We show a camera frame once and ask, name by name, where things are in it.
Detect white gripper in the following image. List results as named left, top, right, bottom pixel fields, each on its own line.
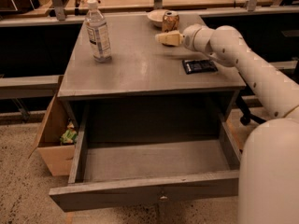
left=155, top=23, right=214, bottom=52

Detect orange soda can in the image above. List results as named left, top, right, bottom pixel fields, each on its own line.
left=162, top=10, right=179, bottom=32

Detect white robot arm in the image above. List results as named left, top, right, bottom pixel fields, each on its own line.
left=155, top=24, right=299, bottom=224

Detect grey cabinet with top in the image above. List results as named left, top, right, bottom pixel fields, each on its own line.
left=59, top=14, right=245, bottom=143

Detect open grey top drawer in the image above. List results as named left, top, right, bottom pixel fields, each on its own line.
left=50, top=112, right=240, bottom=212

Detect round drawer knob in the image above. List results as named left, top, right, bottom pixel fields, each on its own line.
left=159, top=195, right=168, bottom=202

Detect white ceramic bowl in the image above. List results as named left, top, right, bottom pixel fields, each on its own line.
left=148, top=9, right=166, bottom=28

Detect dark blue snack packet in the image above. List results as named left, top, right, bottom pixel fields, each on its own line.
left=182, top=60, right=218, bottom=75

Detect clear plastic water bottle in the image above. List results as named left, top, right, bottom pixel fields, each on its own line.
left=85, top=0, right=111, bottom=63

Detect black office chair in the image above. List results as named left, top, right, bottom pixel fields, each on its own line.
left=235, top=95, right=265, bottom=126

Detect green chip bag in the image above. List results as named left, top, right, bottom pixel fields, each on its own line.
left=60, top=122, right=78, bottom=145

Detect cardboard box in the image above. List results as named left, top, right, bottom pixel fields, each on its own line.
left=28, top=75, right=77, bottom=177

